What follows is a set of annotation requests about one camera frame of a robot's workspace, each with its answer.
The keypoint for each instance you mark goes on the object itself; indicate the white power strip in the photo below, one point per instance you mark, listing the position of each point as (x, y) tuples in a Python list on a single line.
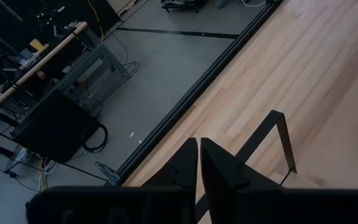
[(20, 154)]

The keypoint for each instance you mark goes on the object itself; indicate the wooden-top workbench with grey legs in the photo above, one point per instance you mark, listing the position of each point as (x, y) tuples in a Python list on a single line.
[(42, 61)]

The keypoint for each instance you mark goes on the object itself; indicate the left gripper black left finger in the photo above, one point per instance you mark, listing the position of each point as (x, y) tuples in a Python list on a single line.
[(172, 202)]

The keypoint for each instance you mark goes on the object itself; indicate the black metal shelf frame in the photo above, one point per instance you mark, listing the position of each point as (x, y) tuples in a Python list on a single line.
[(259, 130)]

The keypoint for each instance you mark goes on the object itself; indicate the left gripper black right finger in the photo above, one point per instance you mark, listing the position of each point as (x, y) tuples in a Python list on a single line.
[(228, 199)]

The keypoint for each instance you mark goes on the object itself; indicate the black computer tower box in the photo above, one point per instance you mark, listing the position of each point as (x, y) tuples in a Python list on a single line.
[(54, 127)]

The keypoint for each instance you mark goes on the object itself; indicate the beige cabinet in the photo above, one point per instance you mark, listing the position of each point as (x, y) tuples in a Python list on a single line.
[(120, 3)]

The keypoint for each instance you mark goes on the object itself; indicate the black curtain partition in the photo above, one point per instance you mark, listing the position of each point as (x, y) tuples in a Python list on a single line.
[(73, 12)]

